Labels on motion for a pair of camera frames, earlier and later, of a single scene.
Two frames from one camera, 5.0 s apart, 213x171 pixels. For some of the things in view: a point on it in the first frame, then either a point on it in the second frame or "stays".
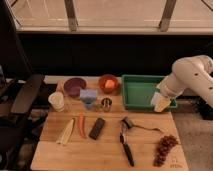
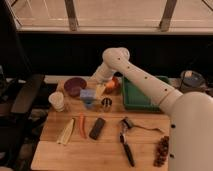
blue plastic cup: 89,103 stays
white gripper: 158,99 → 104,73
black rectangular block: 96,128 stays
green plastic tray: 138,91 stays
